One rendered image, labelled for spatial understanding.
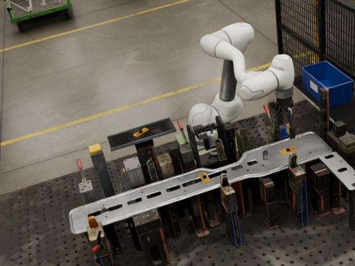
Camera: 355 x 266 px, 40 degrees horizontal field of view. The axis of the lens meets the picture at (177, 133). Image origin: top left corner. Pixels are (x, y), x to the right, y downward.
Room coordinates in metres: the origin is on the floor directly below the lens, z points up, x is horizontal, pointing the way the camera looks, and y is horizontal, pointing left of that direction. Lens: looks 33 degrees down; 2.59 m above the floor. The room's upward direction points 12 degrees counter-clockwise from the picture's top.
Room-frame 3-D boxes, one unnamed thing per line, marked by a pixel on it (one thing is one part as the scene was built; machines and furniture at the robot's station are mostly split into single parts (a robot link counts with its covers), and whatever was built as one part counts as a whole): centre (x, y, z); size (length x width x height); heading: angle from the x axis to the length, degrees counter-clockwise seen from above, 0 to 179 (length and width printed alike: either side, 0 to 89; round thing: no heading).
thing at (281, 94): (2.05, -0.55, 1.37); 0.09 x 0.09 x 0.06
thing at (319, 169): (1.88, -0.65, 0.84); 0.11 x 0.10 x 0.28; 10
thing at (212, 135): (2.19, -0.15, 0.94); 0.18 x 0.13 x 0.49; 100
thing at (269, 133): (2.22, -0.52, 0.88); 0.07 x 0.06 x 0.35; 10
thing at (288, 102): (2.05, -0.55, 1.29); 0.08 x 0.07 x 0.09; 10
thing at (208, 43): (2.56, -0.30, 1.45); 0.18 x 0.14 x 0.13; 27
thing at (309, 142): (1.96, -0.07, 1.00); 1.38 x 0.22 x 0.02; 100
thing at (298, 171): (1.84, -0.53, 0.87); 0.12 x 0.09 x 0.35; 10
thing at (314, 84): (2.48, -0.91, 1.10); 0.30 x 0.17 x 0.13; 9
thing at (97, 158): (2.22, 0.45, 0.92); 0.08 x 0.08 x 0.44; 10
